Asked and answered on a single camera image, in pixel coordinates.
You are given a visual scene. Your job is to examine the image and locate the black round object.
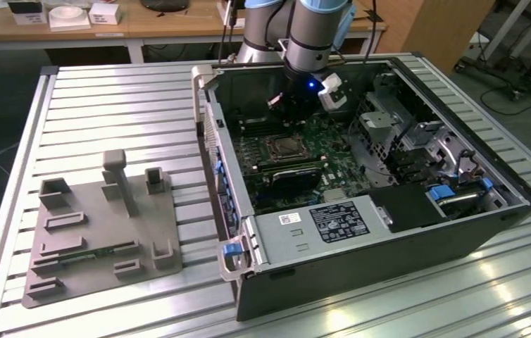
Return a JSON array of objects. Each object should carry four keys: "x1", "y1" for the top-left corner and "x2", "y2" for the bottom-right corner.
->
[{"x1": 139, "y1": 0, "x2": 189, "y2": 11}]

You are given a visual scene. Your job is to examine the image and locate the blue disk carrier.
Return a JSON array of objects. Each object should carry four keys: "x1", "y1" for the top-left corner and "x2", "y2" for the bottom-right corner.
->
[{"x1": 425, "y1": 177, "x2": 500, "y2": 218}]

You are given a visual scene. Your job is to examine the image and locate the white block with round hollow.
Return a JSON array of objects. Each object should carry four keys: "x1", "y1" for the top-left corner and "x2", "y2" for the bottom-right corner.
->
[{"x1": 46, "y1": 6, "x2": 93, "y2": 33}]

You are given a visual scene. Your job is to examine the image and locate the black camera cable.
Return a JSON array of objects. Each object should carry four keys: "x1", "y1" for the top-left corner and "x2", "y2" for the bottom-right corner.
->
[{"x1": 361, "y1": 0, "x2": 377, "y2": 66}]

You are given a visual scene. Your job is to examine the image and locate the silver power supply unit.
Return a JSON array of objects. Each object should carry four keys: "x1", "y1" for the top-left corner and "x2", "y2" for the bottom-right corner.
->
[{"x1": 247, "y1": 194, "x2": 393, "y2": 272}]

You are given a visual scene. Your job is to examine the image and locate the wooden cabinet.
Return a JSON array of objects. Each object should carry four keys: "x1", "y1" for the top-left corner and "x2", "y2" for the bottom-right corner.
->
[{"x1": 376, "y1": 0, "x2": 481, "y2": 77}]

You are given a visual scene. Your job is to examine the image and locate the black plastic shroud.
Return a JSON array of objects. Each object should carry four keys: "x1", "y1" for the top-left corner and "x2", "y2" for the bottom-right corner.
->
[{"x1": 366, "y1": 184, "x2": 452, "y2": 233}]

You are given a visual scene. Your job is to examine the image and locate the small silver chipset heatsink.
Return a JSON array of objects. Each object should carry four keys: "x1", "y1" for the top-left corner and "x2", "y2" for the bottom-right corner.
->
[{"x1": 321, "y1": 187, "x2": 349, "y2": 204}]

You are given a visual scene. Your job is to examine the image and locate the grey parts rack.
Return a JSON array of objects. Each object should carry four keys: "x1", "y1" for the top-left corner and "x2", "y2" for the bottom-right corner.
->
[{"x1": 19, "y1": 149, "x2": 183, "y2": 310}]

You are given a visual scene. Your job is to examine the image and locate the CPU socket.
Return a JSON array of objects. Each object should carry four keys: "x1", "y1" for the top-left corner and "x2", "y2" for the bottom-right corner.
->
[{"x1": 262, "y1": 132, "x2": 316, "y2": 162}]

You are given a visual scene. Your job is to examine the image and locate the black PC case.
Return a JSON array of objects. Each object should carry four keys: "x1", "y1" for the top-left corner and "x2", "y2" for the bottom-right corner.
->
[{"x1": 190, "y1": 52, "x2": 531, "y2": 322}]

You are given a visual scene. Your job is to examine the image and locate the silver metal drive cage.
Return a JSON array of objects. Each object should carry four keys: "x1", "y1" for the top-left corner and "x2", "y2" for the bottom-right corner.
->
[{"x1": 346, "y1": 68, "x2": 442, "y2": 187}]

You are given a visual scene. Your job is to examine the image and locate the white box with black top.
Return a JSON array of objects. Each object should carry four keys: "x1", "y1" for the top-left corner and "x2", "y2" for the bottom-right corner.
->
[{"x1": 7, "y1": 0, "x2": 46, "y2": 26}]

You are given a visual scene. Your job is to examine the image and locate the white wheeled equipment stand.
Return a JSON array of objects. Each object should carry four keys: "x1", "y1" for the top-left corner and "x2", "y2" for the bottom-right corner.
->
[{"x1": 452, "y1": 0, "x2": 531, "y2": 103}]

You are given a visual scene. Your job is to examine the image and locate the green motherboard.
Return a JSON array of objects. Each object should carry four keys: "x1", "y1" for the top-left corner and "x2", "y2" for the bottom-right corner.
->
[{"x1": 233, "y1": 112, "x2": 370, "y2": 215}]

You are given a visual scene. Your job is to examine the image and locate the white printed box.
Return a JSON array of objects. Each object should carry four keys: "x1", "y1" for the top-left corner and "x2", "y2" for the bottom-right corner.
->
[{"x1": 87, "y1": 2, "x2": 122, "y2": 25}]

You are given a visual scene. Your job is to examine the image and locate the black graphics card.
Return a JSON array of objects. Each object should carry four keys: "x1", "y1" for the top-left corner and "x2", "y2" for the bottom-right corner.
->
[{"x1": 259, "y1": 167, "x2": 322, "y2": 204}]

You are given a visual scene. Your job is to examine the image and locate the silver CPU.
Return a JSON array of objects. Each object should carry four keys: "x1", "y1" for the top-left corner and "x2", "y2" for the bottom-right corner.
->
[{"x1": 277, "y1": 138, "x2": 301, "y2": 155}]

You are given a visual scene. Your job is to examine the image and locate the coloured wire bundle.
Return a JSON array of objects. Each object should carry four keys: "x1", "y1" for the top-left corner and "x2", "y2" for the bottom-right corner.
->
[{"x1": 452, "y1": 147, "x2": 484, "y2": 184}]

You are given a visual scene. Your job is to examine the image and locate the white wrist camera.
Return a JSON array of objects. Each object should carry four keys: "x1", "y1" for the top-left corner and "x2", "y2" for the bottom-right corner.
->
[{"x1": 316, "y1": 73, "x2": 348, "y2": 111}]

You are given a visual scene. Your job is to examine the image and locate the pale blue teach pendant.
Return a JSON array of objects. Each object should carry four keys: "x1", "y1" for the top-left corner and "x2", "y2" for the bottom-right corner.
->
[{"x1": 334, "y1": 3, "x2": 357, "y2": 46}]

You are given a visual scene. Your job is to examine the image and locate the green RAM stick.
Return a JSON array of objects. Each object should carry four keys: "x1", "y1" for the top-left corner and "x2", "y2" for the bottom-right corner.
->
[{"x1": 55, "y1": 246, "x2": 118, "y2": 264}]

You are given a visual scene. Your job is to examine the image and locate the small white box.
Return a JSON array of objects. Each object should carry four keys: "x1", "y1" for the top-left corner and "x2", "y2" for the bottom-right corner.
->
[{"x1": 221, "y1": 0, "x2": 247, "y2": 30}]

